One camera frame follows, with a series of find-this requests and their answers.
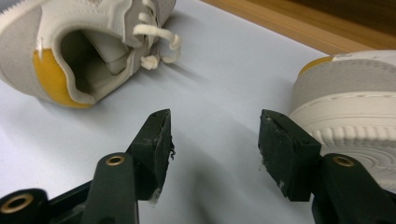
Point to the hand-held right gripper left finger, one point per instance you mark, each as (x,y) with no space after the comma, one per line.
(149,149)

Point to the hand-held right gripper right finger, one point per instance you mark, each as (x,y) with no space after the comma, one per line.
(289,155)

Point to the pair of grey sneakers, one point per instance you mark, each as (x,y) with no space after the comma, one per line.
(348,81)

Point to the wooden shoe rack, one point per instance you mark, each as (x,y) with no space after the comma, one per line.
(311,28)

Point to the grey white sneaker yellow heel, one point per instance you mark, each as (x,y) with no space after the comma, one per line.
(18,40)

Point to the white table mat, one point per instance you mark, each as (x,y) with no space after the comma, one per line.
(218,77)

